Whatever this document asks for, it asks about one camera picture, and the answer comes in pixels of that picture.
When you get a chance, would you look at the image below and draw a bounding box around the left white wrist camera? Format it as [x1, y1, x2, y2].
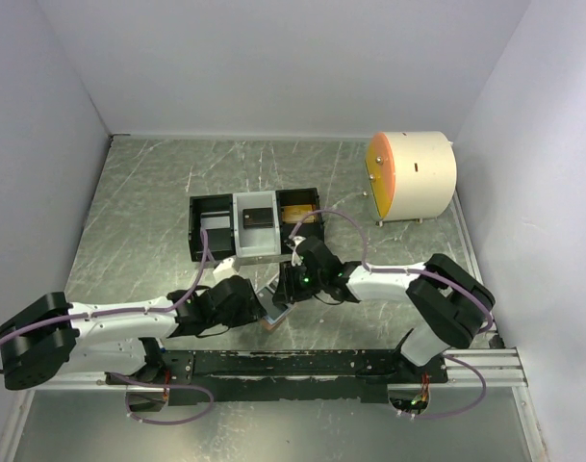
[213, 257, 239, 283]

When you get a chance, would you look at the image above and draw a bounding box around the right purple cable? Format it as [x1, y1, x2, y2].
[285, 207, 496, 420]

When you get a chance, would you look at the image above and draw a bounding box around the orange leather card holder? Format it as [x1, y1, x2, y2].
[257, 275, 295, 331]

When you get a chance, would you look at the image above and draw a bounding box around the black white three-compartment tray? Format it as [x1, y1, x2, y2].
[188, 188, 325, 262]

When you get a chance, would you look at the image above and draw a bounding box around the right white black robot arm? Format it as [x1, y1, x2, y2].
[272, 237, 496, 383]

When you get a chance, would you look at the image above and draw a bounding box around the purple cable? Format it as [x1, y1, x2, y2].
[0, 228, 216, 425]
[285, 207, 496, 420]

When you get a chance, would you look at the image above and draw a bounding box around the cream cylinder with orange lid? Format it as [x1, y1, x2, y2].
[365, 131, 457, 223]

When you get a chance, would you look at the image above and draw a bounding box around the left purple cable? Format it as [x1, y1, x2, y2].
[0, 228, 216, 425]

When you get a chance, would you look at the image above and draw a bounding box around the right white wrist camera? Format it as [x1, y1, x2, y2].
[288, 236, 305, 267]

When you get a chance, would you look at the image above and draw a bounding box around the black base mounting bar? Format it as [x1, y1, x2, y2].
[130, 349, 447, 403]

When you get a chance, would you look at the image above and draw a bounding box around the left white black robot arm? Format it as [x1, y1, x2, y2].
[0, 275, 266, 391]

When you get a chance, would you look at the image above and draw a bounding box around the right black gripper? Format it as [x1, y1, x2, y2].
[272, 259, 325, 304]

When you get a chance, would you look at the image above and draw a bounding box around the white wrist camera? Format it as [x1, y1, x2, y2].
[213, 257, 239, 283]
[288, 236, 305, 267]

